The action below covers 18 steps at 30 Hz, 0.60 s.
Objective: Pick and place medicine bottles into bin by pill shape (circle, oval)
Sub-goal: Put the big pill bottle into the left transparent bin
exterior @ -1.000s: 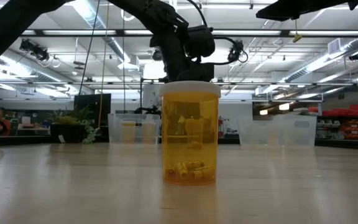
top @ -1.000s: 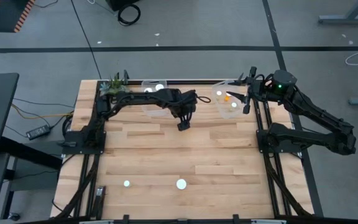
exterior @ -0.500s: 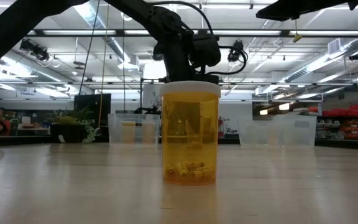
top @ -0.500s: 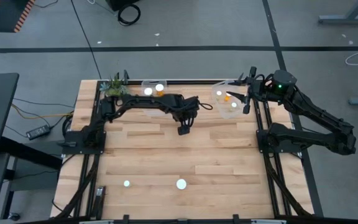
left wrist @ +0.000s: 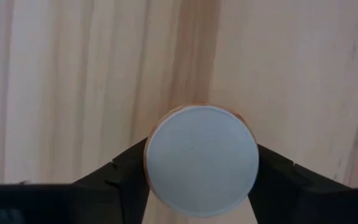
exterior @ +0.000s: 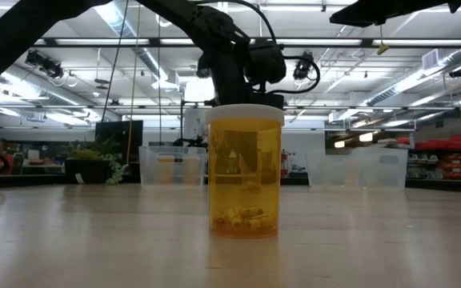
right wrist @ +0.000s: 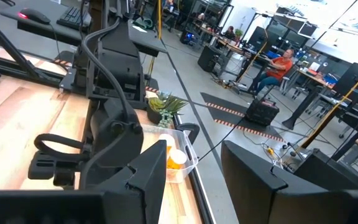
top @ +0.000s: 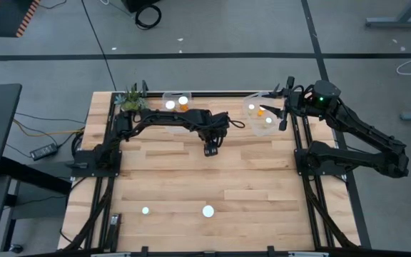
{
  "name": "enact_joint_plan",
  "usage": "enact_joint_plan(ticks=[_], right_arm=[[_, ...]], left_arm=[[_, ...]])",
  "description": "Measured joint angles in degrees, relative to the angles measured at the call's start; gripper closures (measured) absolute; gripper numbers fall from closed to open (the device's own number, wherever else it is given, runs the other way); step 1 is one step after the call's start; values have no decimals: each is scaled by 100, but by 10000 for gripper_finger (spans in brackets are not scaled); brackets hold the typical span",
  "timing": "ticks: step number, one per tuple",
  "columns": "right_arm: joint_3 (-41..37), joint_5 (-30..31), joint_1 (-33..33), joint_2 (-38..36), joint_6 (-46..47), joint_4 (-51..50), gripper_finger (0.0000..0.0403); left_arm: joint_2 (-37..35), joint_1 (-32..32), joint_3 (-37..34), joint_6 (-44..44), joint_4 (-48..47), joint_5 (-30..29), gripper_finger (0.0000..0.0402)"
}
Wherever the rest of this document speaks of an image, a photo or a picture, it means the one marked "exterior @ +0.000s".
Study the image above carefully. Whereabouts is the red fire extinguisher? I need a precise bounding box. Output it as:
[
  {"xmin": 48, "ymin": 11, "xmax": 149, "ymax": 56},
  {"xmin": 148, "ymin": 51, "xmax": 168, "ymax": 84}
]
[{"xmin": 280, "ymin": 150, "xmax": 290, "ymax": 179}]

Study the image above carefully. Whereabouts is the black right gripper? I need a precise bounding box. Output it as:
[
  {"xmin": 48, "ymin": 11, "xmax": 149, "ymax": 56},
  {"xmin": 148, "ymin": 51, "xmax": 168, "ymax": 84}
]
[{"xmin": 329, "ymin": 0, "xmax": 461, "ymax": 27}]

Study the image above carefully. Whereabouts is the large amber capsule pill bottle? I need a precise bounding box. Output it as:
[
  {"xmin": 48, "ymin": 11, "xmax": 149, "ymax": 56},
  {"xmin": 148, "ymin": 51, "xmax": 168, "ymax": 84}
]
[{"xmin": 205, "ymin": 103, "xmax": 286, "ymax": 240}]

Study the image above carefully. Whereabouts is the white cabinet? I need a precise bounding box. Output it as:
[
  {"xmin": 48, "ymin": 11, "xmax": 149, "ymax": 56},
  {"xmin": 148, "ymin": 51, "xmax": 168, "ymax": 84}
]
[{"xmin": 184, "ymin": 108, "xmax": 210, "ymax": 141}]

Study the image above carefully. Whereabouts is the round black ceiling camera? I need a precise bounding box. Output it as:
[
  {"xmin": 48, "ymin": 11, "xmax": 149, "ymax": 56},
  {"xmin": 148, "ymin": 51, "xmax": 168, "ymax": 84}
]
[{"xmin": 196, "ymin": 62, "xmax": 214, "ymax": 79}]

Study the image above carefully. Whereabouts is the black overhead light bar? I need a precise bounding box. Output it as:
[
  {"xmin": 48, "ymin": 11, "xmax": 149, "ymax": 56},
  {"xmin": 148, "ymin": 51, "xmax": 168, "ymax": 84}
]
[{"xmin": 34, "ymin": 36, "xmax": 461, "ymax": 49}]

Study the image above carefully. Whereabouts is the black monitor screen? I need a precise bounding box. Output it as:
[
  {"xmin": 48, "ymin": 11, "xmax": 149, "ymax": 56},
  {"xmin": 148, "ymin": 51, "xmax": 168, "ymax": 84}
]
[{"xmin": 95, "ymin": 119, "xmax": 144, "ymax": 155}]

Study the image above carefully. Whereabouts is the black overhead rig camera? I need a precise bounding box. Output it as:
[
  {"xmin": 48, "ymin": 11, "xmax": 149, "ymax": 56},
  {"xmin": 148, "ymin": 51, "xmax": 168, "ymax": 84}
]
[{"xmin": 293, "ymin": 50, "xmax": 315, "ymax": 81}]

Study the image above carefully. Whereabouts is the potted green succulent plant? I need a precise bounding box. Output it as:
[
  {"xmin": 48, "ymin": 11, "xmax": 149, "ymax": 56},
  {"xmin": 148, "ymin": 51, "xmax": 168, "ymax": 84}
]
[{"xmin": 64, "ymin": 135, "xmax": 126, "ymax": 186}]

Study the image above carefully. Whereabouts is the clear plastic bin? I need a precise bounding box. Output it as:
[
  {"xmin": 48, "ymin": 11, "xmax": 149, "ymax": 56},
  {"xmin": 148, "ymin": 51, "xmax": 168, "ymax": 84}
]
[
  {"xmin": 305, "ymin": 147, "xmax": 409, "ymax": 189},
  {"xmin": 138, "ymin": 145, "xmax": 208, "ymax": 188}
]

